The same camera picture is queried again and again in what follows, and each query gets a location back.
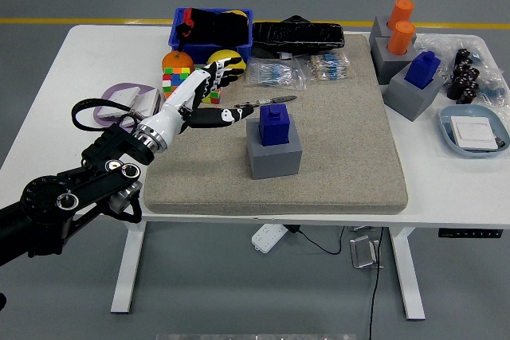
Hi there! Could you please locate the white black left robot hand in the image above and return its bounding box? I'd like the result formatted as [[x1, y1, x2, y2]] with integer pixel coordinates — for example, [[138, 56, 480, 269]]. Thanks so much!
[[139, 59, 256, 147]]

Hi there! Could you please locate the blue square seal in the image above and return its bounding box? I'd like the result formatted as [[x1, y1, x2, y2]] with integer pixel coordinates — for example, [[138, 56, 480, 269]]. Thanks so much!
[[258, 104, 291, 146], [403, 51, 441, 89]]

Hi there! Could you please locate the grey cube seal holder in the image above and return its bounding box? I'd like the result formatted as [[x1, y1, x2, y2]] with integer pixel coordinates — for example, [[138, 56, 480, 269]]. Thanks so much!
[[245, 116, 304, 181], [383, 64, 445, 122], [368, 15, 399, 41], [371, 36, 418, 86]]

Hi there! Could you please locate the orange cylinder seal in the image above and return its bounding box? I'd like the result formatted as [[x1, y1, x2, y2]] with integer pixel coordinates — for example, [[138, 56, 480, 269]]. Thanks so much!
[[386, 20, 416, 57], [386, 0, 415, 30]]

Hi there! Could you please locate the multicolour puzzle cube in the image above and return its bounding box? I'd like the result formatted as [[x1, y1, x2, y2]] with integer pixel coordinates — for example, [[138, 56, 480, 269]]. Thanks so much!
[[161, 67, 193, 101], [198, 87, 223, 105]]

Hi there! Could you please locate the orange fruit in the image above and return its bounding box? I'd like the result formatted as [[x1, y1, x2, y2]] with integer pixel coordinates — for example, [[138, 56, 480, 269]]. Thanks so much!
[[161, 49, 195, 76]]

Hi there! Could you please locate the purple tray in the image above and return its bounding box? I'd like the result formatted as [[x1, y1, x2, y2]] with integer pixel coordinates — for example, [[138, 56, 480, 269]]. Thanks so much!
[[93, 82, 163, 131]]

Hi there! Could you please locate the blue plastic bin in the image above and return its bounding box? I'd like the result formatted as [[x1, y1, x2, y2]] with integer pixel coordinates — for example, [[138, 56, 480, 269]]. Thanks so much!
[[167, 7, 254, 63]]

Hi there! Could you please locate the yellow lemon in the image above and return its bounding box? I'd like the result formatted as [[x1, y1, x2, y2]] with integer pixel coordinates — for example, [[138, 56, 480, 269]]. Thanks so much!
[[206, 49, 248, 74]]

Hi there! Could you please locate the black cloth bundle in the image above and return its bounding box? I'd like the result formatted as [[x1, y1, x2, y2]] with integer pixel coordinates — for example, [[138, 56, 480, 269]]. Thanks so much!
[[175, 7, 250, 46]]

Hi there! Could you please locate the bag of blue resistors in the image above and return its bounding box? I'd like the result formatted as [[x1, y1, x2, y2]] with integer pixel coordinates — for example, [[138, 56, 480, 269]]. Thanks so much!
[[243, 57, 308, 91]]

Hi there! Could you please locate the yellow object in bin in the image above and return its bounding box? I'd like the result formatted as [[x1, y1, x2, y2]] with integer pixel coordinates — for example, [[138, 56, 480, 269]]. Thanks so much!
[[222, 9, 249, 22]]

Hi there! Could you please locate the black wrapped long object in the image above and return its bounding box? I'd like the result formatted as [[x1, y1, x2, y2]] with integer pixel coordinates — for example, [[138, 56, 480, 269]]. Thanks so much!
[[251, 15, 346, 57]]

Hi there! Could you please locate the white power strip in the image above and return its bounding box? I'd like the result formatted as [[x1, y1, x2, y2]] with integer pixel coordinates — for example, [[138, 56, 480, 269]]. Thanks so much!
[[250, 223, 288, 254]]

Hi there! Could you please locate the white table leg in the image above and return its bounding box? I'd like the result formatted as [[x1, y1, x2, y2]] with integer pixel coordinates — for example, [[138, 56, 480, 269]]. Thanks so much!
[[389, 227, 426, 321], [110, 221, 147, 315]]

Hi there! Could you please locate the bag of tan resistors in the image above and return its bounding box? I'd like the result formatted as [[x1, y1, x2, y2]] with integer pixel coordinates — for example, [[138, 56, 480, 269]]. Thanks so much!
[[296, 53, 354, 82]]

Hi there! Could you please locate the grey-brown mat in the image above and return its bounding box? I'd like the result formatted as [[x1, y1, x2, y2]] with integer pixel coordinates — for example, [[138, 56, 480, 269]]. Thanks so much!
[[142, 33, 410, 216]]

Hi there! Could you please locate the light blue tray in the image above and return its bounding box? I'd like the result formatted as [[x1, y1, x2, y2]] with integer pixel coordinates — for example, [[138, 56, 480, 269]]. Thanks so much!
[[437, 104, 510, 158]]

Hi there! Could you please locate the clear plastic bag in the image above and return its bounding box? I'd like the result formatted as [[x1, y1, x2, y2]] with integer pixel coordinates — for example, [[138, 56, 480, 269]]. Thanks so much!
[[414, 33, 508, 110]]

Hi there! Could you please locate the black table control panel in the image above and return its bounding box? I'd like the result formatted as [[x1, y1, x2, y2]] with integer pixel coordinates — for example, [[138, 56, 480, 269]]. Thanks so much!
[[437, 228, 503, 239]]

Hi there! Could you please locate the bag of blue components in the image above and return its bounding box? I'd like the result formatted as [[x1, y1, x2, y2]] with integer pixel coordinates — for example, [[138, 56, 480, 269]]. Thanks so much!
[[477, 83, 507, 104]]

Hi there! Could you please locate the white switch panel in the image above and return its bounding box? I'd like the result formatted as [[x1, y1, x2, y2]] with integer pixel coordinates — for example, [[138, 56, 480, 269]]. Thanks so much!
[[131, 91, 163, 117], [449, 115, 504, 153], [97, 85, 147, 120]]

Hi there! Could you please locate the black cable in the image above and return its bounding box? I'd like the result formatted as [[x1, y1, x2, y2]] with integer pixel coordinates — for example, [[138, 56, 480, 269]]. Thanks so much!
[[367, 227, 386, 340], [296, 226, 346, 256]]

